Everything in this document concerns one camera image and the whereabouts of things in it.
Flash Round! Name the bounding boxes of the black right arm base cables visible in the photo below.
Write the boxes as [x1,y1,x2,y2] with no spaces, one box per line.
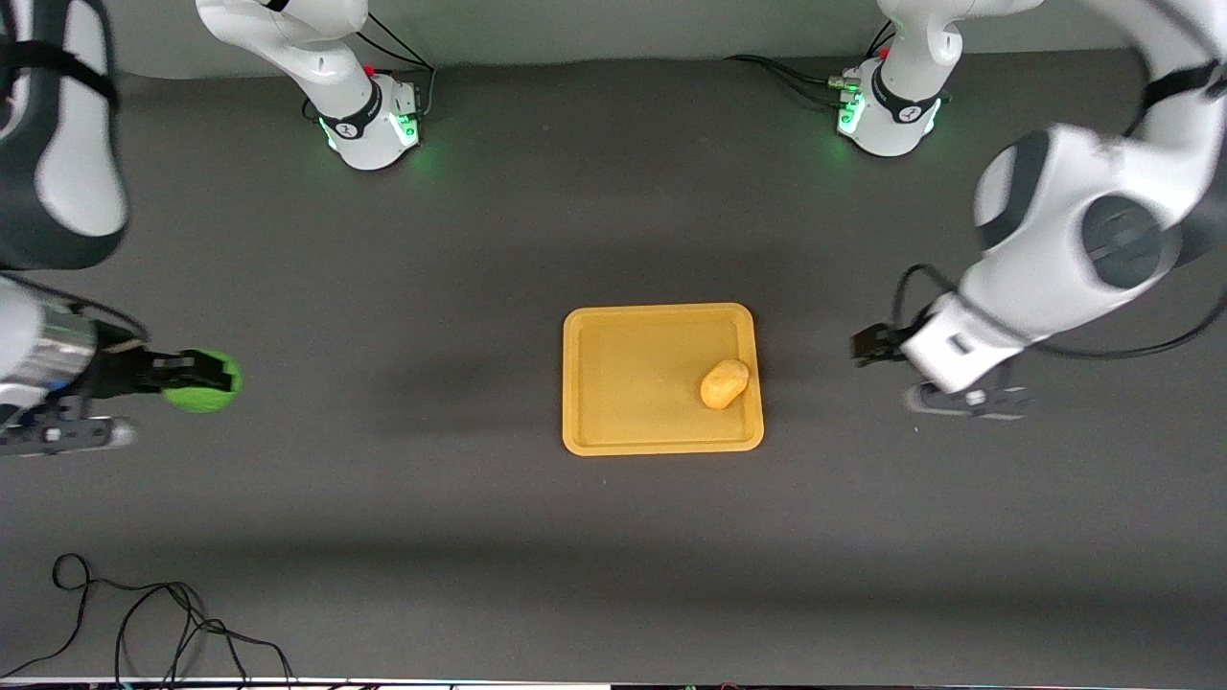
[355,10,438,123]

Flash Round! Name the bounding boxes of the black arm base cables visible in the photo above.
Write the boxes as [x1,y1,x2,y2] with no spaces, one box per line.
[724,19,894,111]
[355,10,438,123]

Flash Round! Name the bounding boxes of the yellow potato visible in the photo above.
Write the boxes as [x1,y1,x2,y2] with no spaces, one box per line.
[699,358,751,411]

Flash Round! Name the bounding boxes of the dark grey table mat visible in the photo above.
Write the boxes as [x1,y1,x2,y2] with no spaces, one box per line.
[0,43,1227,687]

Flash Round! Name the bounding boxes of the thin black loose cable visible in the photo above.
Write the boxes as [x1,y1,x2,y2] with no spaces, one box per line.
[0,553,296,687]

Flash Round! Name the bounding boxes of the yellow plastic tray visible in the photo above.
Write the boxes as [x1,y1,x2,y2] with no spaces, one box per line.
[562,303,766,456]

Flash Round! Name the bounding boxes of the green apple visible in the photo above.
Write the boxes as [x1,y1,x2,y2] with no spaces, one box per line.
[161,349,243,415]

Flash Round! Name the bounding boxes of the black left arm base cables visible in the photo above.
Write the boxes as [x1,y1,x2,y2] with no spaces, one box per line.
[724,19,894,111]

